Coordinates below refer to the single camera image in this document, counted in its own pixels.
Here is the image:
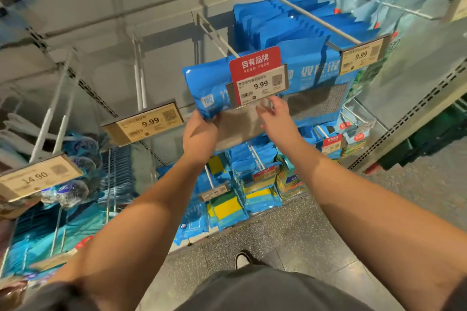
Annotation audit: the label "blue steel-cloth packets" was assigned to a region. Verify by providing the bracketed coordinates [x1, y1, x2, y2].
[233, 0, 398, 130]

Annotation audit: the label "person's right hand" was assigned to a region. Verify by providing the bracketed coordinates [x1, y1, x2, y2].
[255, 96, 304, 152]

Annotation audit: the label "person's dark right sleeve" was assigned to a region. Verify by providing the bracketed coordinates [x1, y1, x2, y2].
[445, 278, 467, 311]

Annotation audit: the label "dark green goods pile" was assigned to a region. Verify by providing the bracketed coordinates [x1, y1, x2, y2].
[379, 99, 467, 170]

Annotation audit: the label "person's dark sleeve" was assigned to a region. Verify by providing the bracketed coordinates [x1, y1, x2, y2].
[15, 281, 99, 311]
[445, 278, 467, 311]

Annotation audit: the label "blue glove packets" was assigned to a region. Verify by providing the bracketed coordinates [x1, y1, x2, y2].
[171, 198, 213, 246]

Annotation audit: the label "metal peg hook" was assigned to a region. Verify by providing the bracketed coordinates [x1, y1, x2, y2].
[192, 10, 240, 60]
[266, 0, 344, 46]
[130, 30, 147, 111]
[29, 48, 77, 166]

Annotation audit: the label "person's dark left sleeve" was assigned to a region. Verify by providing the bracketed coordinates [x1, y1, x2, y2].
[15, 281, 99, 311]

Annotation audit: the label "yellow green sponge packets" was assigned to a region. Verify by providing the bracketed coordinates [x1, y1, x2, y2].
[206, 155, 249, 232]

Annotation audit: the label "blue cloth packets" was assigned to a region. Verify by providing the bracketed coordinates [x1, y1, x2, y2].
[182, 55, 234, 120]

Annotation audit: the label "person's grey trousers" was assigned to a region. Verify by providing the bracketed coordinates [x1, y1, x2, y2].
[175, 263, 373, 311]

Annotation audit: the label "clear packets with green print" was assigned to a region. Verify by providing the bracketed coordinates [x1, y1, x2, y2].
[350, 30, 402, 100]

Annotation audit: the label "red white price tag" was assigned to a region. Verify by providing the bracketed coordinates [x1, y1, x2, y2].
[228, 46, 289, 107]

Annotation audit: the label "striped sponge packets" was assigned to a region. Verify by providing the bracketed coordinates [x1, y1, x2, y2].
[276, 106, 373, 201]

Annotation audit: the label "person's left hand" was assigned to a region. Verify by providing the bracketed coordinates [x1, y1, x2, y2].
[182, 106, 223, 170]

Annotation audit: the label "person's right forearm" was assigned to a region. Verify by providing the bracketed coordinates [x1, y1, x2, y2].
[277, 136, 467, 311]

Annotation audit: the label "teal cloth packets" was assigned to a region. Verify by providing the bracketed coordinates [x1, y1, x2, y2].
[0, 147, 158, 279]

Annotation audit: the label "yellowish price tag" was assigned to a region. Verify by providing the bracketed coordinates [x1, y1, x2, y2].
[339, 36, 391, 76]
[447, 0, 467, 24]
[0, 154, 85, 202]
[102, 99, 185, 148]

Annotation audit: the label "person's black shoe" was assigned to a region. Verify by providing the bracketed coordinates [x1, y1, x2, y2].
[235, 250, 260, 270]

